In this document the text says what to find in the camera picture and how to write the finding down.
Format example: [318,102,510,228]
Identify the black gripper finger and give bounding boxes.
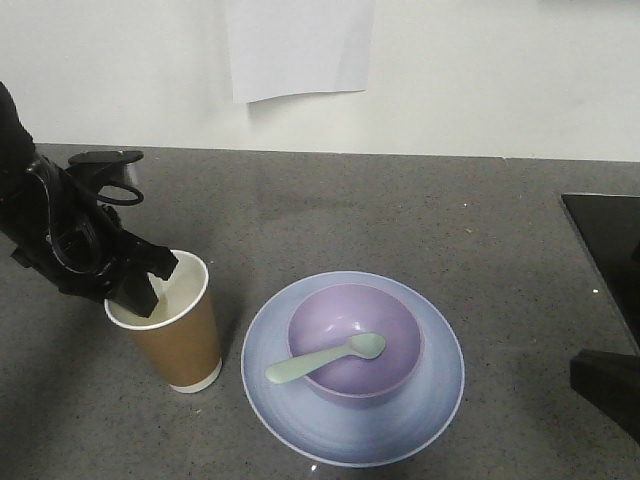
[570,350,639,443]

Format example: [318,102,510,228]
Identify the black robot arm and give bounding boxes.
[1,89,177,317]

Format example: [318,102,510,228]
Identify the lilac plastic bowl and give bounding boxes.
[288,283,424,409]

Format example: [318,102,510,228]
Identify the black induction cooktop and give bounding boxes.
[561,192,639,353]

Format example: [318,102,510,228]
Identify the white paper on wall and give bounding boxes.
[225,0,376,103]

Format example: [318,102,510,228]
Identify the brown paper cup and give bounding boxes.
[104,250,222,394]

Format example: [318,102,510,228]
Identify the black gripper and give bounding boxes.
[9,150,178,318]

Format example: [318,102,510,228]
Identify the light blue plate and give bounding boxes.
[241,271,465,468]

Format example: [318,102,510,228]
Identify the pale green plastic spoon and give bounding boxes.
[265,333,386,384]

